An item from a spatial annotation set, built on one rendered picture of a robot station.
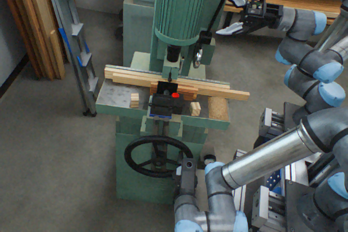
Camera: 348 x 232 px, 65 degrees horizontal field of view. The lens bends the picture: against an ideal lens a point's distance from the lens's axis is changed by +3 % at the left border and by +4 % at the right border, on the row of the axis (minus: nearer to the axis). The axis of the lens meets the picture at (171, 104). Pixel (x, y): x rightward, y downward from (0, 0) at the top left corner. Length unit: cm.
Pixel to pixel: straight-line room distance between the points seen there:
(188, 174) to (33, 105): 185
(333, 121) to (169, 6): 61
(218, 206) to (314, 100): 78
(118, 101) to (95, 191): 91
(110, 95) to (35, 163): 107
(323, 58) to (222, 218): 61
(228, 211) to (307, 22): 65
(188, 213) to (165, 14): 65
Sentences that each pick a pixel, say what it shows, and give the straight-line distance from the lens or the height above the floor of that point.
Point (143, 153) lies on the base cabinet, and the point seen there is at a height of 58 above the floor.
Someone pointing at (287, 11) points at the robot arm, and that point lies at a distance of 100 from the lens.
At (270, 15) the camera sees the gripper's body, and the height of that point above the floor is 138.
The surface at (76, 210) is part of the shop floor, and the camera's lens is 192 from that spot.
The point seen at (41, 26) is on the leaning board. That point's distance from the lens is 244.
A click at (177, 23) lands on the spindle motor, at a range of 98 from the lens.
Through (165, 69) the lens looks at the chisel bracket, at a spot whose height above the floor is 105.
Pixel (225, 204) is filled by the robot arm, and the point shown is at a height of 105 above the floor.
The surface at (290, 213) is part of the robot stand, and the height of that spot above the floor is 82.
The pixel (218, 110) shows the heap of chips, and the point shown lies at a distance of 119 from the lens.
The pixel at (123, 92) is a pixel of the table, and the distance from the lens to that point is 123.
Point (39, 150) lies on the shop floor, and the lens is 221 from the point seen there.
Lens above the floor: 175
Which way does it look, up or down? 45 degrees down
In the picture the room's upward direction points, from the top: 11 degrees clockwise
